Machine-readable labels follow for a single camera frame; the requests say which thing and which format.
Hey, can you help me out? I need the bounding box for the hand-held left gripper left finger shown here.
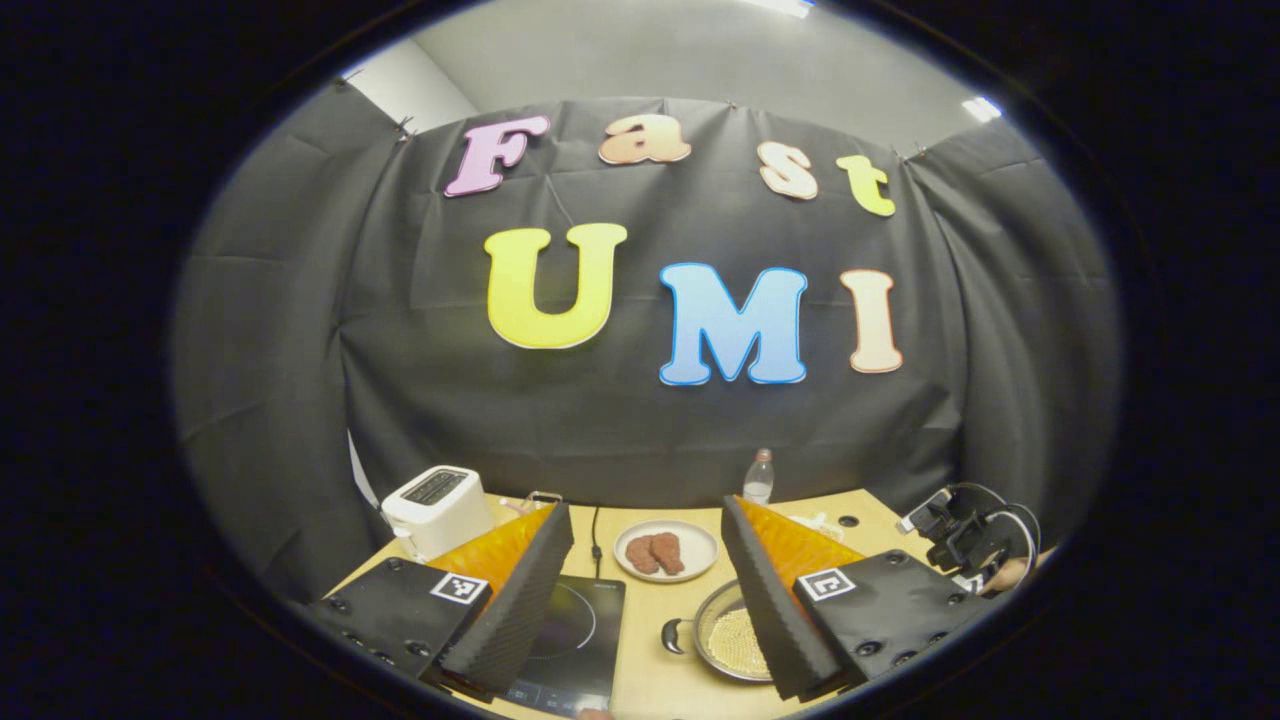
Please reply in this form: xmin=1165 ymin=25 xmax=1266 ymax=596
xmin=305 ymin=500 xmax=577 ymax=703

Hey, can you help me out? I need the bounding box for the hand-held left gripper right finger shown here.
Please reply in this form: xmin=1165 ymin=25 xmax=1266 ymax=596
xmin=720 ymin=494 xmax=993 ymax=703

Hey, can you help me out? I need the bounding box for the steel pot with black handles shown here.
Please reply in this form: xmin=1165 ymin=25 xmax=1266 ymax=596
xmin=660 ymin=578 xmax=801 ymax=687

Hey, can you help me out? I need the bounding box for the black induction cooktop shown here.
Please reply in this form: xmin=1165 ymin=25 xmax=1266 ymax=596
xmin=440 ymin=575 xmax=628 ymax=719

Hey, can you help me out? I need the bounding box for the pile of beige beans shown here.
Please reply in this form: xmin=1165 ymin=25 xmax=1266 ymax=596
xmin=704 ymin=606 xmax=772 ymax=678

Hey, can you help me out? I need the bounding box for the white round plate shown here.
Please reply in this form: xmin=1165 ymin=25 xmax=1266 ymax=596
xmin=613 ymin=519 xmax=721 ymax=585

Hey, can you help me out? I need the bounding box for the white toaster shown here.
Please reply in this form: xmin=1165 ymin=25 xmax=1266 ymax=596
xmin=380 ymin=465 xmax=497 ymax=564

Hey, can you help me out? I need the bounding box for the clear plastic bottle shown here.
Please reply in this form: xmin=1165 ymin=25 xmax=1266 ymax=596
xmin=742 ymin=448 xmax=777 ymax=507

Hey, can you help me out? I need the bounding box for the black backdrop cloth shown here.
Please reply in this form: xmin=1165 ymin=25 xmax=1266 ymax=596
xmin=170 ymin=75 xmax=1123 ymax=603

